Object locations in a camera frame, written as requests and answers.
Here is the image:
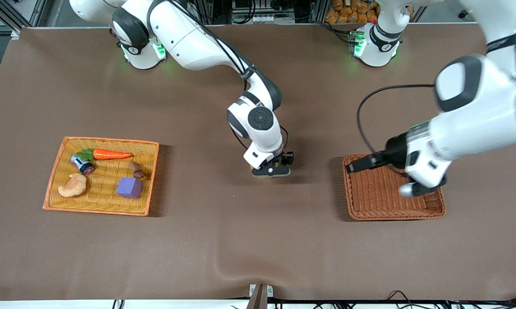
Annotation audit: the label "brown wicker basket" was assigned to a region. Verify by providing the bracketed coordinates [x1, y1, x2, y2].
[342, 153, 446, 221]

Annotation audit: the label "brown table mat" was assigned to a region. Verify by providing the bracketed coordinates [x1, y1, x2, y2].
[0, 24, 516, 301]

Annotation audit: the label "purple cube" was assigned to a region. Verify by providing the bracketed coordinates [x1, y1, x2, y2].
[115, 177, 143, 200]

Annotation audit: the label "metal table clamp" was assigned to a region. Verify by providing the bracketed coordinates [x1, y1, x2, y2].
[246, 283, 274, 309]

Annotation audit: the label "bag of orange snacks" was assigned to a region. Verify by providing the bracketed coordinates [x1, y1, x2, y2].
[325, 0, 379, 24]

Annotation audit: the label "orange toy carrot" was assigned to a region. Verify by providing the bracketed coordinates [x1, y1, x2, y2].
[76, 148, 133, 161]

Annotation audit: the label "flat yellow woven tray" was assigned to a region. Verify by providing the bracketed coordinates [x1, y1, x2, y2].
[42, 136, 160, 216]

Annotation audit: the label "small dark bottle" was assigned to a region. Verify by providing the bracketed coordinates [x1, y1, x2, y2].
[70, 154, 95, 175]

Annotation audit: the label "toy croissant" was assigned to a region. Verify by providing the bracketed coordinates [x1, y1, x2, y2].
[58, 173, 87, 198]

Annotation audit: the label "black floor cables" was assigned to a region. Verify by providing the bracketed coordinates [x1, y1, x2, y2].
[112, 291, 516, 309]

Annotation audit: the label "aluminium frame rail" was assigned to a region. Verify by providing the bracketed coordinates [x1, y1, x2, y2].
[0, 0, 48, 40]

